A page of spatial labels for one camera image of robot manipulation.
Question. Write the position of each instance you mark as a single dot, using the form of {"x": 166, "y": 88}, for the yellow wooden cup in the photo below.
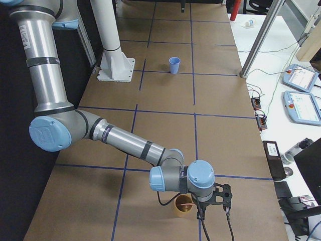
{"x": 181, "y": 211}

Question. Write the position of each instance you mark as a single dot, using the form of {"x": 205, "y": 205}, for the blue ribbed plastic cup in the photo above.
{"x": 174, "y": 63}

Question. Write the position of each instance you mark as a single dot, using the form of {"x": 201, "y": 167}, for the white pole with base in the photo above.
{"x": 114, "y": 66}

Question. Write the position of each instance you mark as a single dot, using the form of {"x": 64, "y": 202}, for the black box with label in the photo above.
{"x": 274, "y": 160}

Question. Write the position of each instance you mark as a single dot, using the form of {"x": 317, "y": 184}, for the black monitor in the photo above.
{"x": 309, "y": 165}

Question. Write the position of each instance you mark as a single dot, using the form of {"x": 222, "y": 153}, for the black power strip left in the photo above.
{"x": 256, "y": 103}

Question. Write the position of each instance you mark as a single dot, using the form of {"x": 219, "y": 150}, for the small steel cup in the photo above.
{"x": 288, "y": 171}

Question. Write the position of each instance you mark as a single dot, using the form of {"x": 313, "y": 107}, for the near teach pendant tablet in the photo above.
{"x": 301, "y": 108}

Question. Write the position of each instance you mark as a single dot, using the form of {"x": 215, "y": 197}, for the aluminium frame post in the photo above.
{"x": 262, "y": 34}

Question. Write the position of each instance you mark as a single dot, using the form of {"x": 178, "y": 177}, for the far teach pendant tablet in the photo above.
{"x": 300, "y": 78}

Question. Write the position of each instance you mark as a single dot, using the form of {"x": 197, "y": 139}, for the red cylinder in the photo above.
{"x": 235, "y": 10}

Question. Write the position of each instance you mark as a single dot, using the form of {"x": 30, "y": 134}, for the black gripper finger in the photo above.
{"x": 182, "y": 5}

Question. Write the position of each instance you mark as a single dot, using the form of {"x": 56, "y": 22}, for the teach pendant tablet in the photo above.
{"x": 301, "y": 108}
{"x": 300, "y": 78}

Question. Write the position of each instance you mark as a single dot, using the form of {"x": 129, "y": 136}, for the white blue paper roll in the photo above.
{"x": 250, "y": 23}

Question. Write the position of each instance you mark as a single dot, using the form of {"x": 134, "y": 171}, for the black power strip right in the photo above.
{"x": 261, "y": 121}

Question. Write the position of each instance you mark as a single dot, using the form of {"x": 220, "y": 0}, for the black power strip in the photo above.
{"x": 261, "y": 121}
{"x": 256, "y": 103}

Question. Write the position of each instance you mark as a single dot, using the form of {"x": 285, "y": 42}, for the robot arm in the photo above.
{"x": 57, "y": 124}

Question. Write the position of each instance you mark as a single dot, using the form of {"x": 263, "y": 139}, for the clear water bottle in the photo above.
{"x": 288, "y": 157}

